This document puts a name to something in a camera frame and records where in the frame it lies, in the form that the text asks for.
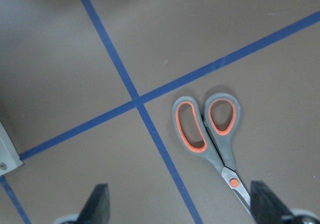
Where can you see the grey orange scissors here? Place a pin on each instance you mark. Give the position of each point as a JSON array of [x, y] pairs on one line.
[[217, 144]]

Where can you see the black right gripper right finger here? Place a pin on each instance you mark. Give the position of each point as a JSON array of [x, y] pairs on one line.
[[266, 207]]

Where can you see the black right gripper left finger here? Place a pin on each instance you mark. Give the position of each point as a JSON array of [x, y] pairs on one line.
[[97, 208]]

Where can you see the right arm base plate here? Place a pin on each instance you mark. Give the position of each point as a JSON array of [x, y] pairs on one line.
[[9, 158]]

